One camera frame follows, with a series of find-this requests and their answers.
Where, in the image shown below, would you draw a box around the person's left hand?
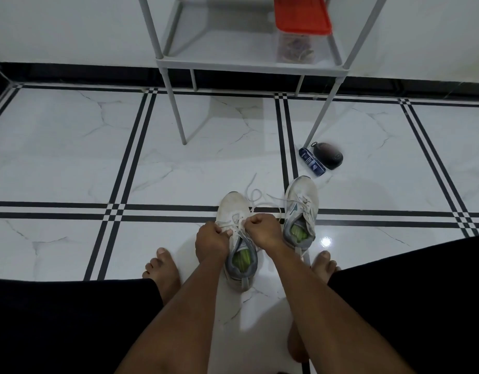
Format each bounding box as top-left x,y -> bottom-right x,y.
195,221 -> 233,266

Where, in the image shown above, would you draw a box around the person's right hand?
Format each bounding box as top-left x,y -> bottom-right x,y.
244,213 -> 288,255

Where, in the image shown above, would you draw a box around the grey white shoelace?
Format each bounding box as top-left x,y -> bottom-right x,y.
223,173 -> 281,240
266,192 -> 319,234

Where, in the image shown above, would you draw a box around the white grey sneaker shoe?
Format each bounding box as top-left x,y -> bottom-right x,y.
215,191 -> 260,292
282,175 -> 320,255

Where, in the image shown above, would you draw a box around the clear box with red lid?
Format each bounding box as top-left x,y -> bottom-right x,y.
279,34 -> 316,63

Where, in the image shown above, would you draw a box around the clear container with red lid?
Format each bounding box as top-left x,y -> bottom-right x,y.
273,0 -> 333,65

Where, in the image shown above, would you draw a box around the person's right forearm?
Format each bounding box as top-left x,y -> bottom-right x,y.
272,245 -> 415,374

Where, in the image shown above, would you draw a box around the person's left forearm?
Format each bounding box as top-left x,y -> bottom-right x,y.
114,257 -> 229,374

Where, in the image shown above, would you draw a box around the person's left foot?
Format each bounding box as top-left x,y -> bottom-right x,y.
141,247 -> 182,304

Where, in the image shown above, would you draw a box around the person's foot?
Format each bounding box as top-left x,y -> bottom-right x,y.
310,250 -> 342,285
141,247 -> 182,304

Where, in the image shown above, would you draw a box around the person's right foot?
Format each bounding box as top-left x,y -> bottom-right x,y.
310,250 -> 342,285

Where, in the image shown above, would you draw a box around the person's right leg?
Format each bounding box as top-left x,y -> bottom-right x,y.
287,321 -> 311,364

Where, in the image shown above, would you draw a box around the grey metal shelf rack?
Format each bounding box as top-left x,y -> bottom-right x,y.
137,0 -> 391,149

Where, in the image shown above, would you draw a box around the black oval polish bottle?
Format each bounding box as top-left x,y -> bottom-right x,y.
310,141 -> 344,171

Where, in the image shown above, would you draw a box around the black shorts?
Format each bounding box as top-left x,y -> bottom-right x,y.
0,234 -> 479,374

